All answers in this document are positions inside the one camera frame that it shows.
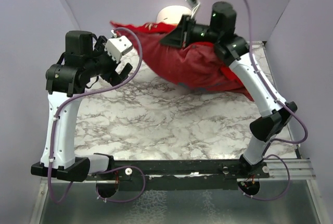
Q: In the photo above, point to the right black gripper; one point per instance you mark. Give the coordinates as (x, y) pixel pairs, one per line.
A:
(182, 35)

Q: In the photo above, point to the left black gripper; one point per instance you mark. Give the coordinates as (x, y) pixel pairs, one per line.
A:
(112, 76)

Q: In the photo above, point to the red printed pillowcase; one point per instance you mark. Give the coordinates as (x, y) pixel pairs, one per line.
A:
(195, 67)

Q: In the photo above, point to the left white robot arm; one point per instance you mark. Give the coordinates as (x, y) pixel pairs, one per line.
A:
(86, 56)

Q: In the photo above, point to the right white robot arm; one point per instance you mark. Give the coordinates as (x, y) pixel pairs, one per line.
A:
(234, 52)

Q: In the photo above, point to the white cylindrical drawer cabinet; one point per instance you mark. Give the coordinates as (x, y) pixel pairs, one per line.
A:
(172, 14)

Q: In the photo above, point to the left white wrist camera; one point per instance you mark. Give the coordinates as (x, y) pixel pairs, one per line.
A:
(117, 46)

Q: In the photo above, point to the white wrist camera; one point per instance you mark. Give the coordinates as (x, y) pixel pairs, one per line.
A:
(117, 46)
(194, 5)

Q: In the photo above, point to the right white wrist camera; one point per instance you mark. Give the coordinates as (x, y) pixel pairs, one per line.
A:
(194, 5)

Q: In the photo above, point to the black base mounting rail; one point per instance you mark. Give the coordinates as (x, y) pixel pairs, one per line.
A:
(176, 175)

